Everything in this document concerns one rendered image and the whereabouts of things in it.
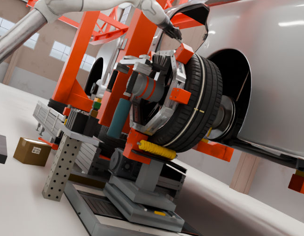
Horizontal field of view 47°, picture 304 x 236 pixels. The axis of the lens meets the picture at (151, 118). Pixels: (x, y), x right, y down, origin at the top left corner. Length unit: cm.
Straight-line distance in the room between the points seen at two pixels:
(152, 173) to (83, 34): 260
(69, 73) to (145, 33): 196
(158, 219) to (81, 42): 287
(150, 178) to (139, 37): 103
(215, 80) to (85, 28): 265
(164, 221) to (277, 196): 488
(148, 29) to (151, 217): 135
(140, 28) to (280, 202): 489
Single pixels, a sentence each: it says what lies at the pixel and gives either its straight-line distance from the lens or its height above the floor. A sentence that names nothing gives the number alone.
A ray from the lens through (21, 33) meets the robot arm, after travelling 204.
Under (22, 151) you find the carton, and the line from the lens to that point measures 302.
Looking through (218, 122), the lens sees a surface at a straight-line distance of 239.
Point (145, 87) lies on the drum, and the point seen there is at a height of 84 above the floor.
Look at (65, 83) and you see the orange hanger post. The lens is 443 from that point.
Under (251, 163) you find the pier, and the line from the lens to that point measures 726.
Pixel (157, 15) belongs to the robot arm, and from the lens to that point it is 218.
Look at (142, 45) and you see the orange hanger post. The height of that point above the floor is 117.
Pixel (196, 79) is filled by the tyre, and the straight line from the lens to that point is 203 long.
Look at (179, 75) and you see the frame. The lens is 201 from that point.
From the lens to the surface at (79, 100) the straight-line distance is 448.
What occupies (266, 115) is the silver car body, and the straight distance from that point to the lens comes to 197.
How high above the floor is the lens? 64
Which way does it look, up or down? 1 degrees up
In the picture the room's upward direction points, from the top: 20 degrees clockwise
